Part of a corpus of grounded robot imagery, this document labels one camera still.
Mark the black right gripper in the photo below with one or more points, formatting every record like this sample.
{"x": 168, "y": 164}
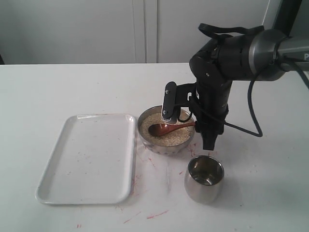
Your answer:
{"x": 212, "y": 95}

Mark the brown wooden spoon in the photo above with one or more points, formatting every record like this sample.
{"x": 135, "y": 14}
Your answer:
{"x": 160, "y": 129}

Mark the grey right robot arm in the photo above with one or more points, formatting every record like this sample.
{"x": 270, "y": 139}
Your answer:
{"x": 239, "y": 54}

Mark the steel bowl with rice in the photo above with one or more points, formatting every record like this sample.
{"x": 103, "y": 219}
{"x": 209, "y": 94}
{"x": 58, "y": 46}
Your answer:
{"x": 169, "y": 144}

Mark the stainless steel cup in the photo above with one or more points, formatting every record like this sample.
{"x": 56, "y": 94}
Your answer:
{"x": 204, "y": 179}

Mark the white rectangular plastic tray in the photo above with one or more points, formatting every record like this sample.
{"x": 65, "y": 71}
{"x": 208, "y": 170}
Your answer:
{"x": 92, "y": 161}

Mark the white cabinet behind table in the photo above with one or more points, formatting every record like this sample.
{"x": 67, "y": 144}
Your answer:
{"x": 118, "y": 31}

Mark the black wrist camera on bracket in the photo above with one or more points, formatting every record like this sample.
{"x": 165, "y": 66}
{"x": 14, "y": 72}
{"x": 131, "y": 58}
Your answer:
{"x": 176, "y": 97}

